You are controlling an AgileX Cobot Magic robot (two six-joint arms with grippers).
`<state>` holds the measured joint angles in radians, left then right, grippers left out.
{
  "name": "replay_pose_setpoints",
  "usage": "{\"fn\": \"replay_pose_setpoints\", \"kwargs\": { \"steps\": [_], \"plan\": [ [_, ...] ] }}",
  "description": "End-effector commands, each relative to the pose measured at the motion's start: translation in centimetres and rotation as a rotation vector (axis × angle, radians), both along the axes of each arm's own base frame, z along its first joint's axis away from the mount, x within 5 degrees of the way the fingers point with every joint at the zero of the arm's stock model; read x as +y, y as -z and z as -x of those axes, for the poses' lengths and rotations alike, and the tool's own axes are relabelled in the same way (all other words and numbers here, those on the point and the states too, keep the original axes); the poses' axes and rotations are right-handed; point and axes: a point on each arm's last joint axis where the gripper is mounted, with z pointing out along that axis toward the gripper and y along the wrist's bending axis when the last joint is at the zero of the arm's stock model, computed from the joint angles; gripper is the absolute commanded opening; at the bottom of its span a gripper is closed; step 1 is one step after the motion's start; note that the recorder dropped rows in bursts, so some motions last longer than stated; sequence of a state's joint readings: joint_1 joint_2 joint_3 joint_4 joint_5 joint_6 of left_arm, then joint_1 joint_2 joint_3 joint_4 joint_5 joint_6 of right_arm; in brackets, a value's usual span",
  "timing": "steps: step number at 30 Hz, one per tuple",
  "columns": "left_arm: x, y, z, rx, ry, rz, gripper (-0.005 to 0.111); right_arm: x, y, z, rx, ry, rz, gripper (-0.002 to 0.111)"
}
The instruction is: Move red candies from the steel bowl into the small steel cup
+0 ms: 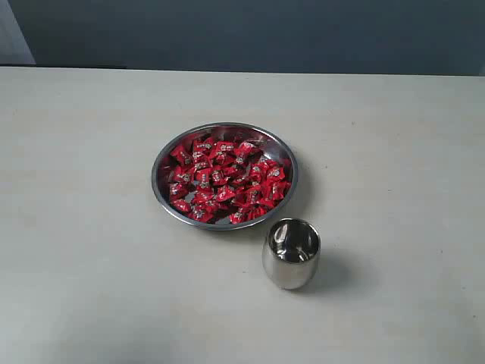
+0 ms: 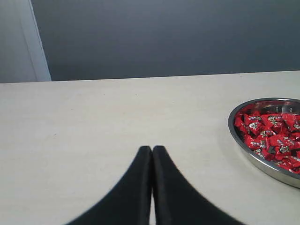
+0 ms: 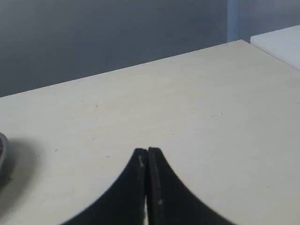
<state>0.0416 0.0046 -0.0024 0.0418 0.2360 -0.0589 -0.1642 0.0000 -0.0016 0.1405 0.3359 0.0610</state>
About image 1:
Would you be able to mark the round stainless steel plate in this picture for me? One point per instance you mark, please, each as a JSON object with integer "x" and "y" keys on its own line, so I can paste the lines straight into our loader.
{"x": 219, "y": 186}

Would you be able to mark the stainless steel cup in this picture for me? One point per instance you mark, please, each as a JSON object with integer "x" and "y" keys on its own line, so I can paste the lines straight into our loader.
{"x": 291, "y": 253}

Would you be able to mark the red wrapped candy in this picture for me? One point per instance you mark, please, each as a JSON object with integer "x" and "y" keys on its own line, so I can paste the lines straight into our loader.
{"x": 178, "y": 190}
{"x": 222, "y": 147}
{"x": 239, "y": 216}
{"x": 181, "y": 205}
{"x": 183, "y": 158}
{"x": 275, "y": 173}

